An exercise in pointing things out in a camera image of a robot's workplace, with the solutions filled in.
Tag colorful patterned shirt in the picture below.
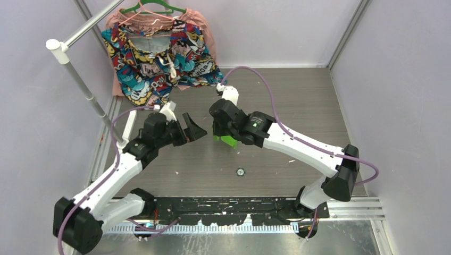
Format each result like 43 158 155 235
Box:
101 9 223 106

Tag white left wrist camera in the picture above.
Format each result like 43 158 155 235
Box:
159 101 177 122

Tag purple cable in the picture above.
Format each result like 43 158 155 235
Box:
215 66 381 240
56 105 170 254

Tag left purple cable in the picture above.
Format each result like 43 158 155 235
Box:
56 105 170 254

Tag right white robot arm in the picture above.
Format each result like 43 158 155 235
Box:
209 99 360 218

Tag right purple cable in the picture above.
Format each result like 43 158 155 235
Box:
215 66 381 240

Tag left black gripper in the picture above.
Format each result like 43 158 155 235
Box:
155 113 206 149

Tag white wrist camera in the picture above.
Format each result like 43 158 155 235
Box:
216 83 239 106
159 101 177 122

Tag metal clothes rack pole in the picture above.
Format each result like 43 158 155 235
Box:
45 0 126 146

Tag green clothes hanger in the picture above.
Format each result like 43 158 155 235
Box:
120 0 187 15

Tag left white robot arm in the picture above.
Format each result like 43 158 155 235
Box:
53 112 207 254

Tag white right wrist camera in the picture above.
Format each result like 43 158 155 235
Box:
216 83 239 106

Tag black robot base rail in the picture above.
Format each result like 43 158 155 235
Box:
132 197 313 226

